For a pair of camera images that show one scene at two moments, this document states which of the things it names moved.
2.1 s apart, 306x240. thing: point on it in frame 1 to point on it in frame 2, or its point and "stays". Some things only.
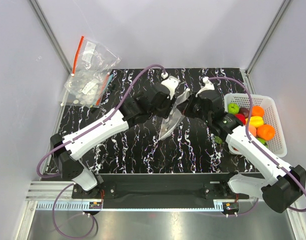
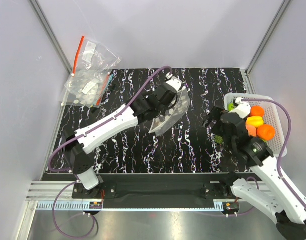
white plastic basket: [277, 144] stays
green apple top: [233, 108] stays
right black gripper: [186, 106] to [214, 113]
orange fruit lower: [266, 132] stays
